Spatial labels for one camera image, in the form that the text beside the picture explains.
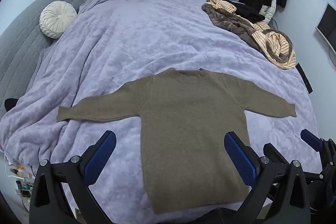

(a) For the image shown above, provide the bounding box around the olive green knit sweater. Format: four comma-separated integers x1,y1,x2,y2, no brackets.
57,68,296,214

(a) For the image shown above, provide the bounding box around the cream striped garment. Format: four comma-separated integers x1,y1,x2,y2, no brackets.
202,0,297,71

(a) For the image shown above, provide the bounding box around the lavender plush bed blanket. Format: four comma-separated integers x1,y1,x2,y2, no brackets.
1,0,321,223

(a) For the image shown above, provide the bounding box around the grey quilted headboard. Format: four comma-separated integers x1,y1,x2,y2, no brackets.
1,0,84,116

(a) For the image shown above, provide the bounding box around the brown fleece garment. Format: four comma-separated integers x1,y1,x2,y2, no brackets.
202,0,269,52

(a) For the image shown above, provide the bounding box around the white round pleated cushion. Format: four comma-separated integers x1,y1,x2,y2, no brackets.
39,1,77,39

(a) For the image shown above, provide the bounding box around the black garment on bed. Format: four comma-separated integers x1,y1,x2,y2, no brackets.
222,0,265,23

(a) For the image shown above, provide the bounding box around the wall mounted monitor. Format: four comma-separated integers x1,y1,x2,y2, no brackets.
316,2,336,53

